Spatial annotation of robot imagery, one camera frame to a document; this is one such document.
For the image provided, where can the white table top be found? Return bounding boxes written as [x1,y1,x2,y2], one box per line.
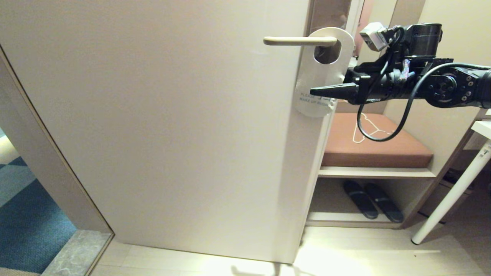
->
[471,120,491,139]

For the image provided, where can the white wire clothes hanger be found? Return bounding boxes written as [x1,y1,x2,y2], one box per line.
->
[352,113,396,143]

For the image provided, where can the beige door lever handle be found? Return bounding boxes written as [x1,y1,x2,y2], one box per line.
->
[264,36,338,46]

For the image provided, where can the beige wooden bench shelf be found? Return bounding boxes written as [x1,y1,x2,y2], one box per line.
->
[306,111,476,230]

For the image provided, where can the smooth black cable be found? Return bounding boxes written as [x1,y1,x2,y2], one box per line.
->
[357,27,491,142]

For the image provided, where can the grey marble door threshold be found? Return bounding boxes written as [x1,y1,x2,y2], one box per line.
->
[41,230,114,276]

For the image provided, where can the white table leg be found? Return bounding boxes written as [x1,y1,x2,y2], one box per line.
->
[411,140,491,245]

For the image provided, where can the black slipper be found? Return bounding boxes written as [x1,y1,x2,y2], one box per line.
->
[343,179,379,220]
[364,182,404,223]

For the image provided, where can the grey do-not-disturb door sign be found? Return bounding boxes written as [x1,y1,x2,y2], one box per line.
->
[295,27,355,118]

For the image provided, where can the braided purple right cable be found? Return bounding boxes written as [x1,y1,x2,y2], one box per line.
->
[399,58,413,79]

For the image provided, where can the beige room door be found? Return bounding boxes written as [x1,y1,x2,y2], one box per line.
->
[0,0,348,264]

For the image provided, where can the brown leather bench cushion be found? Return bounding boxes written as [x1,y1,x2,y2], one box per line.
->
[321,112,434,168]

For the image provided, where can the blue patterned hallway carpet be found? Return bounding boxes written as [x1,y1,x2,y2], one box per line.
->
[0,128,77,274]

